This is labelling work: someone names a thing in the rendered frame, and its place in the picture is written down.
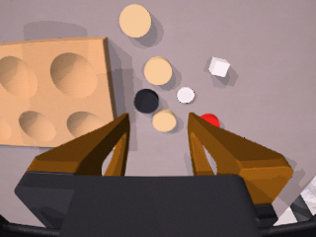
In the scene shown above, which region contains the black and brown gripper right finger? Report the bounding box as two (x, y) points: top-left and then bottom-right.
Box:
(188, 113), (293, 205)

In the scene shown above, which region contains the orange tray with round pockets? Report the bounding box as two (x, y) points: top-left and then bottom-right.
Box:
(0, 37), (118, 147)

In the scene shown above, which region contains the red disc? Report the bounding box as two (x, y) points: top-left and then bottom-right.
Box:
(200, 114), (220, 126)

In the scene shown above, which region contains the tan wooden disc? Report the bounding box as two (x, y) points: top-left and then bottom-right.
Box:
(144, 56), (172, 85)
(119, 4), (151, 38)
(153, 109), (176, 131)

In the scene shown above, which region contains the white cube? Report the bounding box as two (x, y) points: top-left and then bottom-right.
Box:
(208, 57), (230, 77)

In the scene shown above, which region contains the black round disc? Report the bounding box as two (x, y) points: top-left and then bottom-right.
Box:
(134, 89), (159, 114)

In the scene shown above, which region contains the white disc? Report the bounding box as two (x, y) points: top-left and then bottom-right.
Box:
(177, 87), (195, 103)

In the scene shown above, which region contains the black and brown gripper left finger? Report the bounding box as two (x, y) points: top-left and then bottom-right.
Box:
(25, 113), (130, 176)

